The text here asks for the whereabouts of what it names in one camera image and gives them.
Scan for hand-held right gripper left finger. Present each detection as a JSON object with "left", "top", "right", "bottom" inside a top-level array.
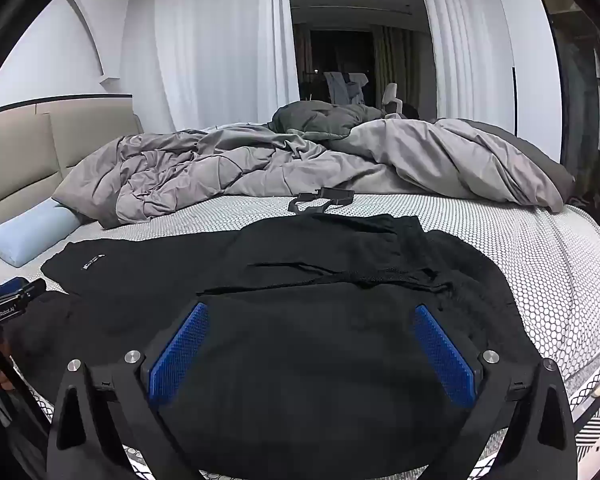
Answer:
[{"left": 46, "top": 302, "right": 211, "bottom": 480}]

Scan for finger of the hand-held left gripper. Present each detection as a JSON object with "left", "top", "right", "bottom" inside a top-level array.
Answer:
[{"left": 0, "top": 278, "right": 47, "bottom": 307}]

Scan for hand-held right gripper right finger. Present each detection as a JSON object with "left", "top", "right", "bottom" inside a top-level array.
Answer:
[{"left": 412, "top": 304, "right": 578, "bottom": 480}]

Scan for black pants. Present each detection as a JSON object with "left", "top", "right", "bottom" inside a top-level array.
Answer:
[{"left": 2, "top": 212, "right": 541, "bottom": 480}]

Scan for light blue bolster pillow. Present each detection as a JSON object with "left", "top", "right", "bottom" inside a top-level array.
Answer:
[{"left": 0, "top": 199, "right": 81, "bottom": 268}]

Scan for white honeycomb mattress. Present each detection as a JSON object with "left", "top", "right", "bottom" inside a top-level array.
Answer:
[{"left": 0, "top": 192, "right": 600, "bottom": 480}]

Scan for beige padded headboard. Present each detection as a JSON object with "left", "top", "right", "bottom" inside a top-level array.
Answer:
[{"left": 0, "top": 97, "right": 143, "bottom": 266}]

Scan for grey duvet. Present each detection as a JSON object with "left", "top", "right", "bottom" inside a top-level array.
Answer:
[{"left": 52, "top": 117, "right": 576, "bottom": 228}]

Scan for white chair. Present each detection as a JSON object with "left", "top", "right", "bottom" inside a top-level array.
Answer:
[{"left": 380, "top": 82, "right": 406, "bottom": 121}]

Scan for hanging grey shirt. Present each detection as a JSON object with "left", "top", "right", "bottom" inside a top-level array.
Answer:
[{"left": 322, "top": 71, "right": 371, "bottom": 106}]

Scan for dark glass wardrobe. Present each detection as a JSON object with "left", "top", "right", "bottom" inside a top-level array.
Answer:
[{"left": 527, "top": 0, "right": 600, "bottom": 211}]

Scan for brown curtain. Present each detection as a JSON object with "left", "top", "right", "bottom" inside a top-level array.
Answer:
[{"left": 372, "top": 25, "right": 421, "bottom": 111}]

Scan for white curtain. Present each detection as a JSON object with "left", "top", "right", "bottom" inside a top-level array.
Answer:
[
  {"left": 412, "top": 0, "right": 516, "bottom": 136},
  {"left": 120, "top": 0, "right": 301, "bottom": 133}
]

